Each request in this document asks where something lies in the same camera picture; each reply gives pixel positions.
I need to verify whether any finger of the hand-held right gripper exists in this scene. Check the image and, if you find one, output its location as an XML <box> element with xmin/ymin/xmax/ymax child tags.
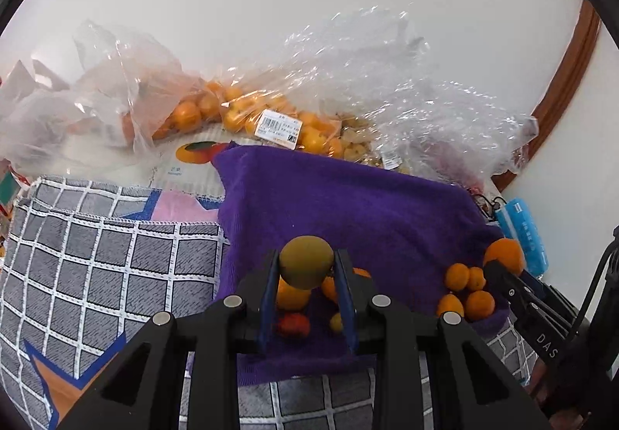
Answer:
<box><xmin>485</xmin><ymin>261</ymin><xmax>566</xmax><ymax>363</ymax></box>
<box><xmin>520</xmin><ymin>273</ymin><xmax>588</xmax><ymax>336</ymax></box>

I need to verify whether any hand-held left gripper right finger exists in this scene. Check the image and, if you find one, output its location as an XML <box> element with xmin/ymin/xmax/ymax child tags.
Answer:
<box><xmin>333</xmin><ymin>248</ymin><xmax>552</xmax><ymax>430</ymax></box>

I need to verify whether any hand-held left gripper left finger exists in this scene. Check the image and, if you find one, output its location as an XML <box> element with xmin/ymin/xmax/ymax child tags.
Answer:
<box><xmin>58</xmin><ymin>250</ymin><xmax>281</xmax><ymax>430</ymax></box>

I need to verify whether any red cherry tomato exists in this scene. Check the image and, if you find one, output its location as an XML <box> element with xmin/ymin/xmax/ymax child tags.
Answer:
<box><xmin>277</xmin><ymin>312</ymin><xmax>311</xmax><ymax>339</ymax></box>

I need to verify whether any orange mandarin with stem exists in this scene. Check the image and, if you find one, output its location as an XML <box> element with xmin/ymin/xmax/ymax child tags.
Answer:
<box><xmin>482</xmin><ymin>238</ymin><xmax>526</xmax><ymax>277</ymax></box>

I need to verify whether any purple towel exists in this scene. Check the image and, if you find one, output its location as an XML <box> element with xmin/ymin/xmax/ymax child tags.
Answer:
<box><xmin>211</xmin><ymin>142</ymin><xmax>513</xmax><ymax>387</ymax></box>

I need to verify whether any clear bag of yellowish fruits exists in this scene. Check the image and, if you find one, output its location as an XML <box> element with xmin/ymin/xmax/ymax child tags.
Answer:
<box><xmin>285</xmin><ymin>7</ymin><xmax>431</xmax><ymax>170</ymax></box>

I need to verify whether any blue tissue pack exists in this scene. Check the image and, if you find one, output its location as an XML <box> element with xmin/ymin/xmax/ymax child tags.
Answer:
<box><xmin>493</xmin><ymin>198</ymin><xmax>549</xmax><ymax>278</ymax></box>

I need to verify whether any grey checkered star tablecloth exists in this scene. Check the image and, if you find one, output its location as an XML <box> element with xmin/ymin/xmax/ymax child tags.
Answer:
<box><xmin>0</xmin><ymin>175</ymin><xmax>537</xmax><ymax>430</ymax></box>

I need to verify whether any white fruit print mat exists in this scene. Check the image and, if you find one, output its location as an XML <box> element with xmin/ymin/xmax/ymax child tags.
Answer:
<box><xmin>29</xmin><ymin>128</ymin><xmax>243</xmax><ymax>225</ymax></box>

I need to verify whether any clear bag of oranges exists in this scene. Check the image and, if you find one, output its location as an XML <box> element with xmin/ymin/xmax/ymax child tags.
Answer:
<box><xmin>213</xmin><ymin>63</ymin><xmax>349</xmax><ymax>157</ymax></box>
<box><xmin>72</xmin><ymin>19</ymin><xmax>223</xmax><ymax>155</ymax></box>

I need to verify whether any colourful printed box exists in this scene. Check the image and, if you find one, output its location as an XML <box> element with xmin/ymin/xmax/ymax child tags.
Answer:
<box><xmin>0</xmin><ymin>159</ymin><xmax>25</xmax><ymax>223</ymax></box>

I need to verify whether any white plastic bag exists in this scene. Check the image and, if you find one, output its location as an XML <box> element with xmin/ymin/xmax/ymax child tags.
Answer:
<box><xmin>0</xmin><ymin>58</ymin><xmax>136</xmax><ymax>174</ymax></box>

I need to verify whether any black tangled cable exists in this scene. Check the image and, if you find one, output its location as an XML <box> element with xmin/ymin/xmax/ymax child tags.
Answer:
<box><xmin>467</xmin><ymin>188</ymin><xmax>508</xmax><ymax>222</ymax></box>

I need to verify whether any brown wooden door frame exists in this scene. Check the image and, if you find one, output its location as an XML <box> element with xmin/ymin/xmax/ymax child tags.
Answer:
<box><xmin>491</xmin><ymin>0</ymin><xmax>601</xmax><ymax>191</ymax></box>

